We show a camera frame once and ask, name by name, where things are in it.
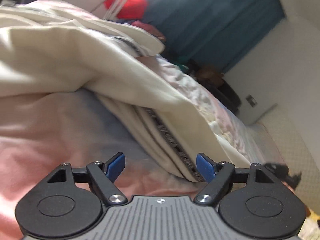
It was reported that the cream white zip jacket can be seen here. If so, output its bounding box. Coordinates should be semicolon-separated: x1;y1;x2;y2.
1;5;250;181

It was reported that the pink clothes pile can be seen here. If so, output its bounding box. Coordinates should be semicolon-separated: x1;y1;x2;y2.
130;20;166;42

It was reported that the pastel pink bed duvet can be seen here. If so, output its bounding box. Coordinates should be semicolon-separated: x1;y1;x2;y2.
0;0;288;240

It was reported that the dark armchair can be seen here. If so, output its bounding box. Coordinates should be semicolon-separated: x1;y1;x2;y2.
187;60;241;114

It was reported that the brown paper bag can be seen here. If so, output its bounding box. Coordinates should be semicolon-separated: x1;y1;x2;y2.
195;66;224;87

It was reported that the teal window curtain right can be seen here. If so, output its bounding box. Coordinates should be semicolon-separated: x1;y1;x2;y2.
143;0;285;72

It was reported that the red bag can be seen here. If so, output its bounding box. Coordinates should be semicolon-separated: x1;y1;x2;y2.
104;0;148;20

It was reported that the wall switch plate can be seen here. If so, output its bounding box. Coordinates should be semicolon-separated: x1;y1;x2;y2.
246;95;258;107

